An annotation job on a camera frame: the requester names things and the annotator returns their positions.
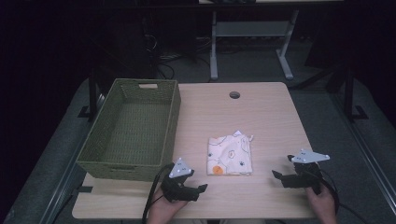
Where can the grey metal desk frame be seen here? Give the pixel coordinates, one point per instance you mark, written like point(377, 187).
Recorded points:
point(252, 29)

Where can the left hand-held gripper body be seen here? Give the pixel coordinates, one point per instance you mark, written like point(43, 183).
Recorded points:
point(179, 169)

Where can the black table edge bracket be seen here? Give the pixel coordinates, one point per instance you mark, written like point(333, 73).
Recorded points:
point(83, 189)

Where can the person's left hand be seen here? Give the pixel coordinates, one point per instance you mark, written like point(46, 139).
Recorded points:
point(163, 210)

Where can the folded white patterned cloth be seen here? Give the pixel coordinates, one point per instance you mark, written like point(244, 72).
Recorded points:
point(229, 154)

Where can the black metal stand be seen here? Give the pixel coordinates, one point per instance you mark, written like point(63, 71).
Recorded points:
point(349, 93)
point(92, 93)

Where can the silver metal rail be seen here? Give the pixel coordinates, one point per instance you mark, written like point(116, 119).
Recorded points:
point(369, 158)
point(63, 183)

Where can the grey round table grommet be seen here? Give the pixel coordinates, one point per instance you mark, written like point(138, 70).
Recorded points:
point(234, 95)

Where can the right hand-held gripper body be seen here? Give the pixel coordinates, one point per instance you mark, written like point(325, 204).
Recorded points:
point(309, 169)

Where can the person's right hand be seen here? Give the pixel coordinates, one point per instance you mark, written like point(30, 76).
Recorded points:
point(323, 205)

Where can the green woven basket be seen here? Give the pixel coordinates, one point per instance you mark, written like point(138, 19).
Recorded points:
point(137, 130)

